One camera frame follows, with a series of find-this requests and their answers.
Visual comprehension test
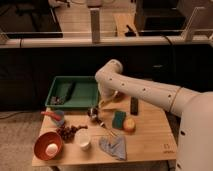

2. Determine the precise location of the bunch of dark grapes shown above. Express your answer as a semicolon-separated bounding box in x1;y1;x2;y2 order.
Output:
56;125;88;141

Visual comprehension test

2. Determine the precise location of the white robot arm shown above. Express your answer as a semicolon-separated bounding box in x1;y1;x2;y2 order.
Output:
95;59;213;171

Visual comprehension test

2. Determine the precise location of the orange fruit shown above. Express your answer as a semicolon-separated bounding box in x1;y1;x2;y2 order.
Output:
123;118;136;133

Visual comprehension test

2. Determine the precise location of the blue cup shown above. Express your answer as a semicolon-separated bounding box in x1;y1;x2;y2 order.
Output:
54;110;65;127

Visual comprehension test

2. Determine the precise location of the purple bowl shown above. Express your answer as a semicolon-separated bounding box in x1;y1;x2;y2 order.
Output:
114;92;124;99

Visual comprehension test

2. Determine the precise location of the green sponge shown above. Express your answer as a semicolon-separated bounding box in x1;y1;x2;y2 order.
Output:
112;111;126;129

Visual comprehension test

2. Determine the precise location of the white cup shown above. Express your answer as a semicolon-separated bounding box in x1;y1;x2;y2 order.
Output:
74;129;91;150

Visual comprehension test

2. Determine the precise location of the white horizontal rail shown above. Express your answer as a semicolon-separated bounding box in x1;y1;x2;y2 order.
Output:
0;35;213;49

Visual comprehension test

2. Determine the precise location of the black rectangular block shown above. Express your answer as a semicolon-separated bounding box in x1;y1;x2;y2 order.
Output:
130;97;138;115

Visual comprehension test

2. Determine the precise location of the small grey object in tray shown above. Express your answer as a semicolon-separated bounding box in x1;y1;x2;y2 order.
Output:
50;96;65;105

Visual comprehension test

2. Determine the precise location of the orange bowl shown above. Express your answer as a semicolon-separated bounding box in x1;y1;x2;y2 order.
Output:
34;132;63;161

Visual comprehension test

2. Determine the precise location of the yellow banana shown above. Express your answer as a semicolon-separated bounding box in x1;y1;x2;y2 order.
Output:
98;98;115;110

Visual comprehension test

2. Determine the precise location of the green plastic tray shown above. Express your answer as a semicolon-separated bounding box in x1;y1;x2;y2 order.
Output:
45;76;99;110

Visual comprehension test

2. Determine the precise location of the metal measuring cup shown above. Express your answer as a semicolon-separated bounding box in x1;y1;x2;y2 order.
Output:
87;107;118;138

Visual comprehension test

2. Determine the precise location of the dark tool in tray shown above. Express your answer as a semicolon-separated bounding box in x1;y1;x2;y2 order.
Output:
65;82;76;101

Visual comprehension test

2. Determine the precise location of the grey upright post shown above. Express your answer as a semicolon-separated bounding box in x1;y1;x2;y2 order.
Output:
90;8;100;43

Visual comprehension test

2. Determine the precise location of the white egg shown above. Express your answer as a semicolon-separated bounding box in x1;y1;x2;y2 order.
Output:
45;143;58;156

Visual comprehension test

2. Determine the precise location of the blue grey cloth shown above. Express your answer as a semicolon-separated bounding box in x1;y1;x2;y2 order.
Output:
99;136;127;160

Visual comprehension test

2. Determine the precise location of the wooden table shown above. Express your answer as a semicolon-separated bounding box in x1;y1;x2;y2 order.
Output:
32;95;177;167

